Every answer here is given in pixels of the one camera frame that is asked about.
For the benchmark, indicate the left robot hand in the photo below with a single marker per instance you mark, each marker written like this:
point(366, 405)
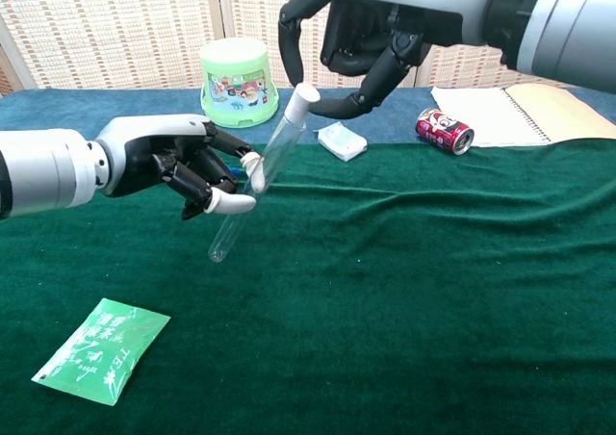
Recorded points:
point(139, 151)

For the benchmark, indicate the blue table cloth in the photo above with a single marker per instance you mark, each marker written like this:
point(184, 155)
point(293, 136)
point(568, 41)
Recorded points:
point(58, 112)

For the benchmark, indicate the dark green velvet cloth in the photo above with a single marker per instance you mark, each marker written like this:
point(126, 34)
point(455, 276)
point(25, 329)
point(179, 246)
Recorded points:
point(361, 319)

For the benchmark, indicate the red drink can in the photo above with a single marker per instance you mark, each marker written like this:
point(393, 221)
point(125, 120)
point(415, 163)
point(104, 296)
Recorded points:
point(440, 131)

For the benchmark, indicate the white tube cap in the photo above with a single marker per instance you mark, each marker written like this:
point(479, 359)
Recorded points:
point(302, 98)

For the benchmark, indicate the light green plastic bucket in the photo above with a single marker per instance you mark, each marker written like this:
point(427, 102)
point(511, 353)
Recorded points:
point(238, 64)

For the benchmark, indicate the woven folding screen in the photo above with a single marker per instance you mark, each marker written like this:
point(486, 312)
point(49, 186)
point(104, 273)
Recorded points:
point(120, 26)

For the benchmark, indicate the open spiral notebook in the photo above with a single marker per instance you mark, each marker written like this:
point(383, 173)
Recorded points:
point(491, 115)

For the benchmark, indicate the white tissue pack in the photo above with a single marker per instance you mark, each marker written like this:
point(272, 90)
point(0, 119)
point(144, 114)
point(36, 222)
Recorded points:
point(341, 141)

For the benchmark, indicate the clear glass test tube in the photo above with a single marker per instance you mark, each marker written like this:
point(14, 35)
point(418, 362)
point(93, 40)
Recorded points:
point(284, 141)

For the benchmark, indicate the blue snack packet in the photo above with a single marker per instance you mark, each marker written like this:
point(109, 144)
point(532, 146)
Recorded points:
point(235, 170)

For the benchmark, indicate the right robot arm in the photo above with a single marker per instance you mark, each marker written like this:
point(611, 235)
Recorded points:
point(568, 16)

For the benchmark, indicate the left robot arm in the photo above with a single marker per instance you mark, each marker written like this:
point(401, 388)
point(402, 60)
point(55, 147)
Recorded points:
point(43, 170)

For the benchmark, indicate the green tea pouch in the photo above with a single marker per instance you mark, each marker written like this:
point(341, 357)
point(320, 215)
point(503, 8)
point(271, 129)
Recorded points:
point(98, 353)

